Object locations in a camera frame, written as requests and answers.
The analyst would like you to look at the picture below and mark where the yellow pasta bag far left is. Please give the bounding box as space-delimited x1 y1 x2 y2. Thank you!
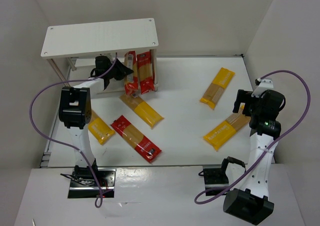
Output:
88 110 115 145

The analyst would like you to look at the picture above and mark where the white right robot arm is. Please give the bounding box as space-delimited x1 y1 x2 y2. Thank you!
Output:
223 89 286 226

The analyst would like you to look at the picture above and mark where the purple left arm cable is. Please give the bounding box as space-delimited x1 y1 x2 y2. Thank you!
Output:
29 51 118 209

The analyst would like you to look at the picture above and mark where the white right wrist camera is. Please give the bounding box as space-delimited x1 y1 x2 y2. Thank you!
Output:
251 77 274 98

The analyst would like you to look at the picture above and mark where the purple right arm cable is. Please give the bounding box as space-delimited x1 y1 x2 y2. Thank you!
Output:
194 70 312 206

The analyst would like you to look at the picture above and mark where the yellow pasta bag centre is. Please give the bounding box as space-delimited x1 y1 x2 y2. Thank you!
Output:
119 93 164 129

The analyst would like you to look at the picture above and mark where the red pasta bag on shelf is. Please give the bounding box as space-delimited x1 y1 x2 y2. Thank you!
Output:
137 51 155 94

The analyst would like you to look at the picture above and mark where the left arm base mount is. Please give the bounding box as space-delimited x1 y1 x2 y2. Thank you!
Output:
60 166 116 199

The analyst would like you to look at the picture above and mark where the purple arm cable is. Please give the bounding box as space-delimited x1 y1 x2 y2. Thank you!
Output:
29 51 118 209
194 70 312 206

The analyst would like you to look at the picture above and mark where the red pasta bag label side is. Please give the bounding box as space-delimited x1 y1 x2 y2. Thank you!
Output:
124 51 139 95

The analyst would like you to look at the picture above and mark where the white two-tier shelf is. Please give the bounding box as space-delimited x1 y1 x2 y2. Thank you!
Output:
40 18 159 88

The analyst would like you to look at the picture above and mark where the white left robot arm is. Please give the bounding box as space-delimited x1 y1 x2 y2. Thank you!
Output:
58 55 134 179

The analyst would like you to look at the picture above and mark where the red pasta bag front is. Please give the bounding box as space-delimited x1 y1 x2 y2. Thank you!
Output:
111 115 162 163

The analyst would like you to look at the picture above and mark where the yellow Pastatime pasta bag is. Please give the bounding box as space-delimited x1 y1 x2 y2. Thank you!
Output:
203 105 251 151

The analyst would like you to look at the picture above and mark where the yellow pasta bag upper right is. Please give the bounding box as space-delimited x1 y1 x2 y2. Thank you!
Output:
199 67 235 110

